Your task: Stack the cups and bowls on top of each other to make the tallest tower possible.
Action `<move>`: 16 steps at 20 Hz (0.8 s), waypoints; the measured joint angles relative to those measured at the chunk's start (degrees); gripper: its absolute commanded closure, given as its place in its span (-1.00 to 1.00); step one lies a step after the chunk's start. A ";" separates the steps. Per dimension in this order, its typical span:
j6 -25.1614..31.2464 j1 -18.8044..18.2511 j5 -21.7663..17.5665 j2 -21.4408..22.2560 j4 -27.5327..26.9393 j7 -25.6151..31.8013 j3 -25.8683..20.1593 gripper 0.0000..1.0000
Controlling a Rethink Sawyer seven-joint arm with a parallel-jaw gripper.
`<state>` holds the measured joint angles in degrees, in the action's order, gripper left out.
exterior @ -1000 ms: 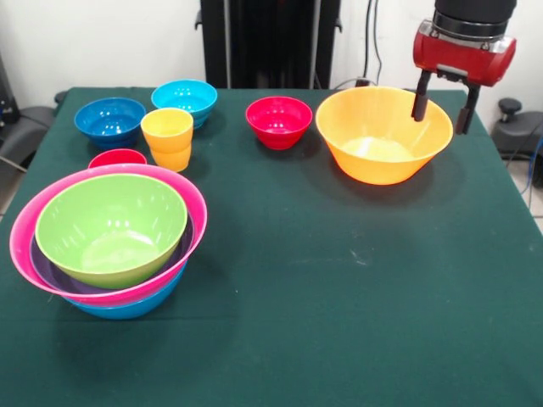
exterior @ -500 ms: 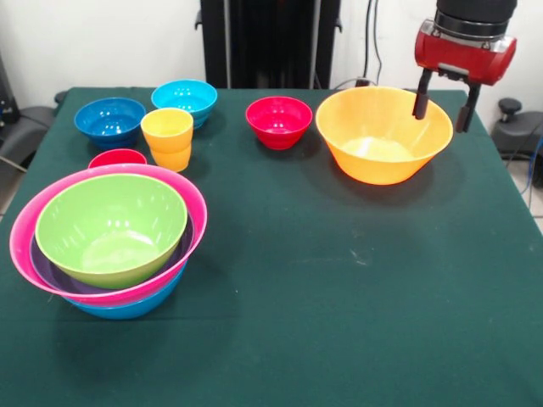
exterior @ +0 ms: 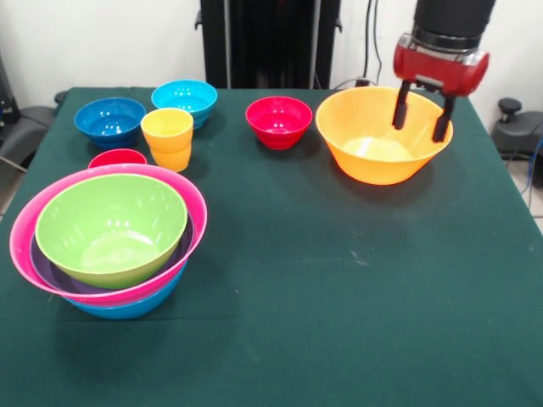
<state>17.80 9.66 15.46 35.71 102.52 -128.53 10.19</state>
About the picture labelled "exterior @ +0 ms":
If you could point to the green bowl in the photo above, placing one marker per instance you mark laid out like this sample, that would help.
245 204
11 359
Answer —
110 229

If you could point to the large light blue bowl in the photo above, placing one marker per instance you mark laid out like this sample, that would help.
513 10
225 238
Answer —
127 311

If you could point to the dark green tablecloth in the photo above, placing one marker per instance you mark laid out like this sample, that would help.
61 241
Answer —
382 339

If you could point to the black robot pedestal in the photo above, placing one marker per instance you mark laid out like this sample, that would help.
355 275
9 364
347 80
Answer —
271 42

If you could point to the black knobbed device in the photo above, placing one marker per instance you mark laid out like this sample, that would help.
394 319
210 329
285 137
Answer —
515 131

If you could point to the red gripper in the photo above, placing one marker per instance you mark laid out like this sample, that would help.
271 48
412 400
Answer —
437 72

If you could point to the large pink bowl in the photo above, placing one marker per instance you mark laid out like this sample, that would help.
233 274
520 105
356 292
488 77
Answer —
21 246

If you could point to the yellow cup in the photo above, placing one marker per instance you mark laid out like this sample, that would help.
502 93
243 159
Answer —
167 140

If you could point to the black table clamp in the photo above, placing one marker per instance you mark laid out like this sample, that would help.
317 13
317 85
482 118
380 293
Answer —
59 97

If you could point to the small dark blue bowl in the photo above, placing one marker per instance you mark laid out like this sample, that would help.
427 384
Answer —
108 120

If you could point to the large orange bowl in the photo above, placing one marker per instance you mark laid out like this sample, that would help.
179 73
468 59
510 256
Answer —
360 123

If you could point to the black chair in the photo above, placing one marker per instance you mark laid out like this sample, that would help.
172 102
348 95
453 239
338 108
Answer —
25 127

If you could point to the purple bowl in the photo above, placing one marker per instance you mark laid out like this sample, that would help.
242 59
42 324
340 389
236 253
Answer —
46 271

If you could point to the small light blue bowl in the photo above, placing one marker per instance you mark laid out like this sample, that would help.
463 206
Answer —
184 95

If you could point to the red cup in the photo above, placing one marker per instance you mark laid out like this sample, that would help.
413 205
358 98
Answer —
116 158

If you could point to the small red bowl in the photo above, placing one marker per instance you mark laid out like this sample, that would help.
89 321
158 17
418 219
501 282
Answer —
278 118

